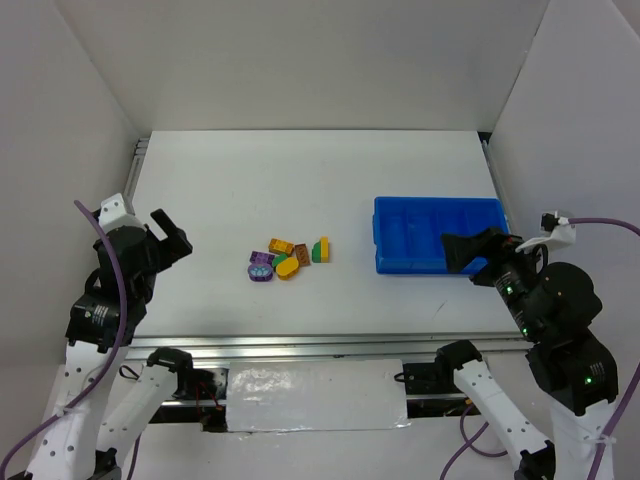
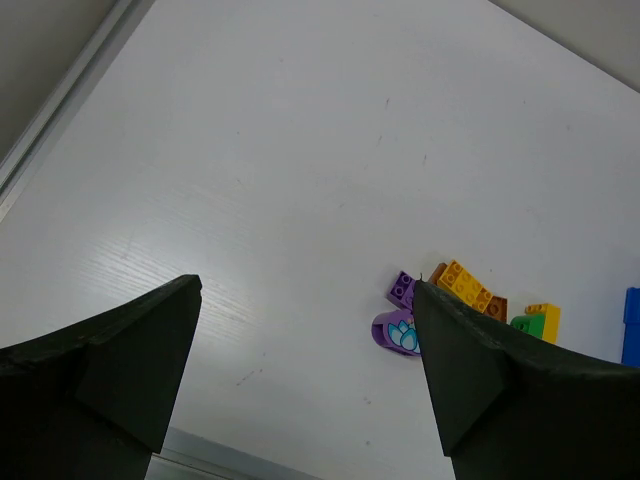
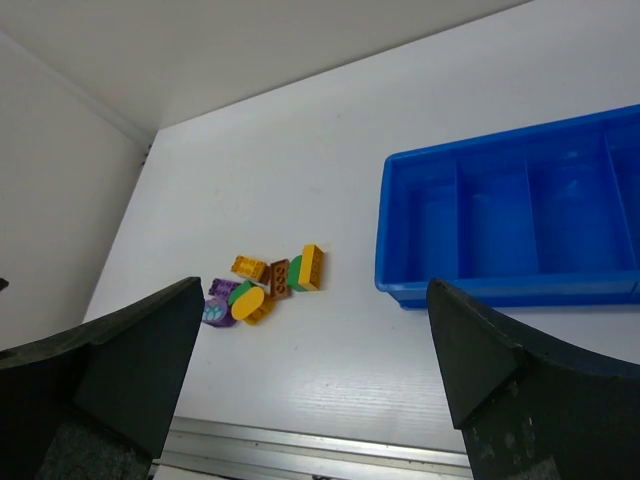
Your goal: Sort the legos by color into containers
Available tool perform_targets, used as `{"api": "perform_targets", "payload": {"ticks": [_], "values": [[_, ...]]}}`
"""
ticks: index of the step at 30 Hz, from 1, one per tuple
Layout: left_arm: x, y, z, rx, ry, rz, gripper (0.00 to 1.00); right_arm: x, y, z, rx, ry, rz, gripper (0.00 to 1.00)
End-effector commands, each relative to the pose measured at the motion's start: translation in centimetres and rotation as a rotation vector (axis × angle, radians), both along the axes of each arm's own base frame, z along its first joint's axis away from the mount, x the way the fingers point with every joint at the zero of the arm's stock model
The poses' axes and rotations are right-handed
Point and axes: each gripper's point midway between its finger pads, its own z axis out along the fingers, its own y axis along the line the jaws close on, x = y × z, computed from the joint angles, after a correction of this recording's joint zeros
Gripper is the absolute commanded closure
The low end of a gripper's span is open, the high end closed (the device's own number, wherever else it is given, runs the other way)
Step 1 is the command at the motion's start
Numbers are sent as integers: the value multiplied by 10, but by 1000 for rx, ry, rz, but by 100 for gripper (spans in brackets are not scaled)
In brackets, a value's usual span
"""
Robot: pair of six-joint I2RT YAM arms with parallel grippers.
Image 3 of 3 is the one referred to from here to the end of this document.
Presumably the brown 2x4 lego plate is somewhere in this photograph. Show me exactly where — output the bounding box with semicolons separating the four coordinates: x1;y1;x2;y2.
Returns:
269;259;291;301

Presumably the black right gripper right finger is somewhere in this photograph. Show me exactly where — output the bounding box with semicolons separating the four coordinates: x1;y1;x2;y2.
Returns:
426;279;639;479

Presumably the aluminium table rail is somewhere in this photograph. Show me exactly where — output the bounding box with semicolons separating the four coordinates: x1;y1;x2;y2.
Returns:
157;417;473;479

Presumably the green lego brick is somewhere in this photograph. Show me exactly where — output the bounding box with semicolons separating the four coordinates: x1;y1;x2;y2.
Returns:
286;255;306;292

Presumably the green rounded lego piece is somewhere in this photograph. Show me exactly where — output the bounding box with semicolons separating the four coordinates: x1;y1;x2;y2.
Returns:
228;280;255;307

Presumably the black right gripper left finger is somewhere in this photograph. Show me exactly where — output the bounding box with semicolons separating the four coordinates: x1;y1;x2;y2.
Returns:
1;277;203;479

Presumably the yellow oval lego piece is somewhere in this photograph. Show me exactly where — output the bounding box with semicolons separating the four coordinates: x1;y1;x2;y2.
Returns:
231;287;265;321

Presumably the purple 2x4 lego brick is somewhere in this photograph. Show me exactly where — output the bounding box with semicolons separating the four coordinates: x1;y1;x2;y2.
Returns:
208;278;239;301

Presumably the orange 2x4 lego brick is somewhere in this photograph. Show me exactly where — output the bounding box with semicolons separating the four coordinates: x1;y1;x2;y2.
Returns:
231;255;268;283

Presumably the purple oval flower lego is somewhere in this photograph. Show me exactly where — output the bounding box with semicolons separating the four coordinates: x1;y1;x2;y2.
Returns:
202;296;236;328

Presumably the blue divided plastic bin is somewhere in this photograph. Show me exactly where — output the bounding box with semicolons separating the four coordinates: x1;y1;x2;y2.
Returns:
374;106;639;309

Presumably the yellow 2x4 lego brick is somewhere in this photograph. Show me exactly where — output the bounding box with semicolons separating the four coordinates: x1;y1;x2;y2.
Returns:
298;244;324;291

